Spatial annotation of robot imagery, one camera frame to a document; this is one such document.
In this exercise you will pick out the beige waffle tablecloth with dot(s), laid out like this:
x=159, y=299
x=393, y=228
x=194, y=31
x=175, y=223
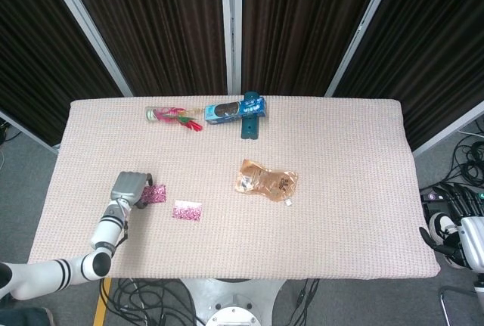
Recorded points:
x=264, y=243

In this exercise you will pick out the pink glitter packet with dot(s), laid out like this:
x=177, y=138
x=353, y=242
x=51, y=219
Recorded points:
x=187, y=213
x=157, y=193

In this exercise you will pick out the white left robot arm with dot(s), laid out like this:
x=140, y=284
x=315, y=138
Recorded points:
x=106, y=227

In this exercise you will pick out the chrome tube frame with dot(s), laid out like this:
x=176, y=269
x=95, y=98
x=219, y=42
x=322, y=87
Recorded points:
x=444, y=299

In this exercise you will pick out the clear plastic tube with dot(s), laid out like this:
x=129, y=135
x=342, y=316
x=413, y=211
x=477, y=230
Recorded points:
x=157, y=114

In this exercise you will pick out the yellow floor tape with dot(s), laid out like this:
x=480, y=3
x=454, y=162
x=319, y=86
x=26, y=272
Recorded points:
x=102, y=303

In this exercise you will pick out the black grey right robot hand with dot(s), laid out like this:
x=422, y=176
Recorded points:
x=472, y=239

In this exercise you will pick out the dark folding screen panel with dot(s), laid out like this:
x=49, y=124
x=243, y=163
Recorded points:
x=435, y=57
x=159, y=19
x=38, y=38
x=302, y=19

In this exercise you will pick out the black power strip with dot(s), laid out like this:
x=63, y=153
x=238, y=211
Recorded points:
x=431, y=196

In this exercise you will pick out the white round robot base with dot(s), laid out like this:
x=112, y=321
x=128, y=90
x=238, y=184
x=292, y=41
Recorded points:
x=230, y=303

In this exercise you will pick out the blue cookie box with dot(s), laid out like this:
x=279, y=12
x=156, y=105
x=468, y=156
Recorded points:
x=234, y=110

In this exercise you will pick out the white black sneaker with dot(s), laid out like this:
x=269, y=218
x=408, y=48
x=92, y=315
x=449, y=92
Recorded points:
x=442, y=224

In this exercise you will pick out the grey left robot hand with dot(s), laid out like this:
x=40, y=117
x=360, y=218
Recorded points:
x=126, y=186

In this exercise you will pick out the brown spout pouch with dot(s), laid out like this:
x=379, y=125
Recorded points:
x=264, y=182

